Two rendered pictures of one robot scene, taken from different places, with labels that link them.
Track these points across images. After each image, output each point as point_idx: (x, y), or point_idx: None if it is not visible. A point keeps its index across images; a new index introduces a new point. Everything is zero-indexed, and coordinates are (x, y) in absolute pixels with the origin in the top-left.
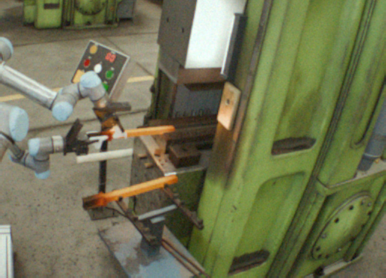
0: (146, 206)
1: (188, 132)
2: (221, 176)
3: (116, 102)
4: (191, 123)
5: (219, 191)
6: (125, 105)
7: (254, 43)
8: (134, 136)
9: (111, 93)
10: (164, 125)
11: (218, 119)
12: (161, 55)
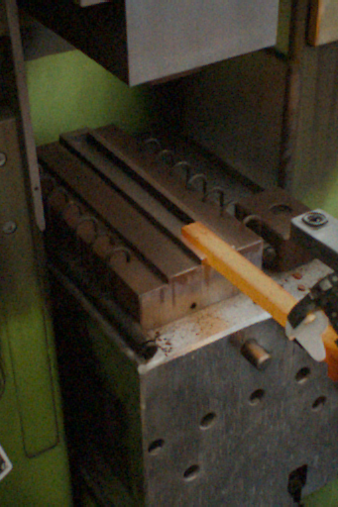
0: (278, 456)
1: (213, 190)
2: None
3: (329, 242)
4: (120, 205)
5: None
6: (332, 220)
7: None
8: (149, 388)
9: None
10: (168, 253)
11: (322, 42)
12: (148, 23)
